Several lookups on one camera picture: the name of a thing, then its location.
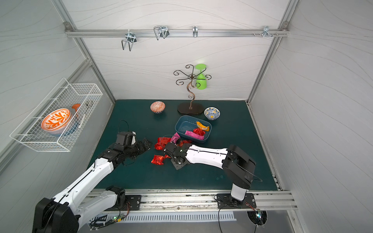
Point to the long pink tea bag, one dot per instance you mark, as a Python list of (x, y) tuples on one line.
[(175, 138)]

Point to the aluminium top rail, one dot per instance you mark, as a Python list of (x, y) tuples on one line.
[(174, 33)]

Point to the metal hook right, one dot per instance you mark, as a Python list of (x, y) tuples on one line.
[(265, 33)]

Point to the orange white floral bowl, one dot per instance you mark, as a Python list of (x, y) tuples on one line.
[(56, 122)]

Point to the yellow orange tea bag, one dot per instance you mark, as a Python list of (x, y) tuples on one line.
[(202, 127)]

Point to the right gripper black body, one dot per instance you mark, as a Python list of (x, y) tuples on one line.
[(177, 162)]

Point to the metal double hook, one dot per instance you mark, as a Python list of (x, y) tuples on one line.
[(129, 41), (161, 32)]

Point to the green plastic cup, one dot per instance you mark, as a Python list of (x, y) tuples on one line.
[(201, 80)]

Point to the teal plastic storage box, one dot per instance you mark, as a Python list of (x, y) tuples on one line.
[(189, 123)]

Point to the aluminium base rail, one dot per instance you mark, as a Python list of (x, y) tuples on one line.
[(194, 200)]

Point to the white wire wall basket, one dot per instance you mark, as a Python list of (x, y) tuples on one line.
[(64, 95)]

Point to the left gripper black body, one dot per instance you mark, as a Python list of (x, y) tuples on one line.
[(138, 146)]

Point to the metal double hook middle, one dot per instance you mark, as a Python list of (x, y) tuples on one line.
[(161, 32)]

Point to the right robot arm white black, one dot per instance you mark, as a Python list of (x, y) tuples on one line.
[(238, 166)]

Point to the orange and blue patterned bowl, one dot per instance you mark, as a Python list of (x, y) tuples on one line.
[(157, 107)]

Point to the metal double hook left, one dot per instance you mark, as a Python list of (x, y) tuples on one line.
[(129, 41)]

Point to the round black floor port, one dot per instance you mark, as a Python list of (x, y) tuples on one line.
[(258, 217)]

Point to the blue yellow patterned small bowl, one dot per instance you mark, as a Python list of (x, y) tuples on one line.
[(212, 113)]

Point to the orange spoon in basket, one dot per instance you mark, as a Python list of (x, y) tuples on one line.
[(76, 107)]

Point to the copper mug tree stand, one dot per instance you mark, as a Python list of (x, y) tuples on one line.
[(190, 108)]

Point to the metal single hook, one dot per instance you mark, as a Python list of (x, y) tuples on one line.
[(195, 31)]

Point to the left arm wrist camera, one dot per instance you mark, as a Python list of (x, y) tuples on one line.
[(126, 138)]

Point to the white vent strip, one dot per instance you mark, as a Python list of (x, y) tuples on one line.
[(179, 217)]

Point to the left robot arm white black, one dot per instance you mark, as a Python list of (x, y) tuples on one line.
[(67, 213)]

